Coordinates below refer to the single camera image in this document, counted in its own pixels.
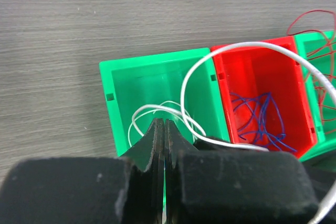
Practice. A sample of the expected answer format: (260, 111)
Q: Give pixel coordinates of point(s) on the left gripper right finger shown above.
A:
(231, 186)

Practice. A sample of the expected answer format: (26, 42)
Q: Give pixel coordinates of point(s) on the left green plastic bin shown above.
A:
(156, 79)

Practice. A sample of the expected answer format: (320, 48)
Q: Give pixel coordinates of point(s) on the right green plastic bin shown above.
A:
(319, 50)

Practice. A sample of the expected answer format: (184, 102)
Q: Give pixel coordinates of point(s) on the red plastic bin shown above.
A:
(265, 100)

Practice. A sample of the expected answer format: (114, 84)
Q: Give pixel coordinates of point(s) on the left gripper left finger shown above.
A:
(125, 189)

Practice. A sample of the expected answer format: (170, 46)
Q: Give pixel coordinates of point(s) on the green plastic bin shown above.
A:
(156, 79)
(319, 50)

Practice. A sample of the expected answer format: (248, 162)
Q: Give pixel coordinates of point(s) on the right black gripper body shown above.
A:
(320, 171)

